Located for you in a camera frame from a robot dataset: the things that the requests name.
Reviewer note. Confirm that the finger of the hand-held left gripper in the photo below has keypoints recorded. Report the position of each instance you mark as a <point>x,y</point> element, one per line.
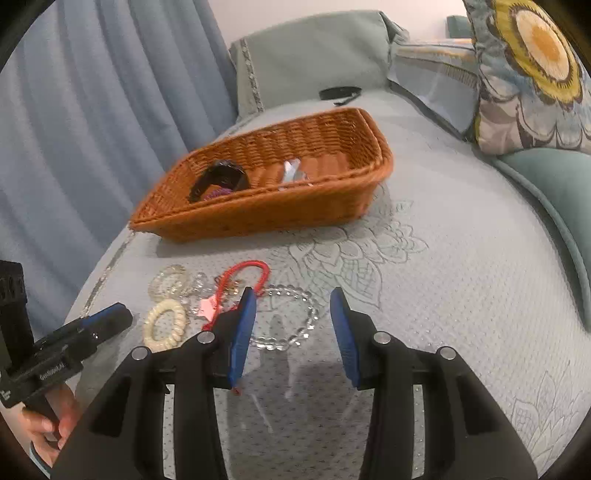
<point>99,317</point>
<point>115,325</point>

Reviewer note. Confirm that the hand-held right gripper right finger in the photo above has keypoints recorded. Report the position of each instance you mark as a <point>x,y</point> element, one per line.
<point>344,332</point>

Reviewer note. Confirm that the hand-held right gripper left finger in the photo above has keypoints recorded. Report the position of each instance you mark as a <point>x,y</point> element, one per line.
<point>242,332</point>

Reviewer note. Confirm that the brown wicker basket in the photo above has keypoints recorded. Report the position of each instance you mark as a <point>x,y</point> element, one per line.
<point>277,217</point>

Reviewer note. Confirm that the person's left hand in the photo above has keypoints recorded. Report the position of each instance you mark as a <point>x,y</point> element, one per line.
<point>67,415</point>

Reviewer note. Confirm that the clear plastic packet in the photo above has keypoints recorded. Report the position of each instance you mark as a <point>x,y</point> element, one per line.
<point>293,173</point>

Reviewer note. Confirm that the blue curtain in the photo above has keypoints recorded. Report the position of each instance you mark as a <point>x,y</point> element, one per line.
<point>92,115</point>

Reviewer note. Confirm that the teal cushion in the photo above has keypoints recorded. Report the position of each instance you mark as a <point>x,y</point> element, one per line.
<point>554,194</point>

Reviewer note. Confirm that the blue striped cushion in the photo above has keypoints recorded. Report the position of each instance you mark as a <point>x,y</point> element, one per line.
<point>434,83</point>

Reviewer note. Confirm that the grey-green sofa armrest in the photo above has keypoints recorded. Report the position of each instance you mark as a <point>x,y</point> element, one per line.
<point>314,55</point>

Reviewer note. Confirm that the large sunflower print cushion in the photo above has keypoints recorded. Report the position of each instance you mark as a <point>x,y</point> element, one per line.
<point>531,69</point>

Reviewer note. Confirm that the teal sofa backrest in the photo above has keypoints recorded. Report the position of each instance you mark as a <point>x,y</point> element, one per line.
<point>457,26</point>

